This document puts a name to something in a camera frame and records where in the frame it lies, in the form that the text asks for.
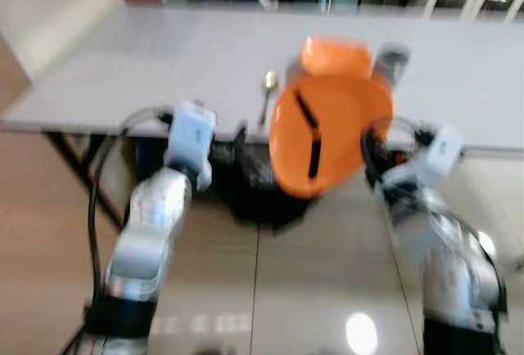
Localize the orange plastic plate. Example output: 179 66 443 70
269 73 395 200

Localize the gold metal spoon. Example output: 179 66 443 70
259 71 279 129

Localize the black bag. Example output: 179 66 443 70
209 138 308 229

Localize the orange plastic bowl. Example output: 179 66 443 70
299 34 374 79

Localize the grey mug with yellow print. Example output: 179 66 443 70
373 43 411 90

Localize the black table leg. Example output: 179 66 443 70
43 130 97 209

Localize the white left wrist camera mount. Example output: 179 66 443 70
166 101 218 172

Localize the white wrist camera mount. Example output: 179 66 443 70
413 122 466 184
166 101 218 172

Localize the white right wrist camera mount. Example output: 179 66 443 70
413 122 466 184

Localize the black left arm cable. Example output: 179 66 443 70
82 108 174 327

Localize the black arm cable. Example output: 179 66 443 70
82 108 174 327
360 116 508 323

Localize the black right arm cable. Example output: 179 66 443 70
360 116 508 323

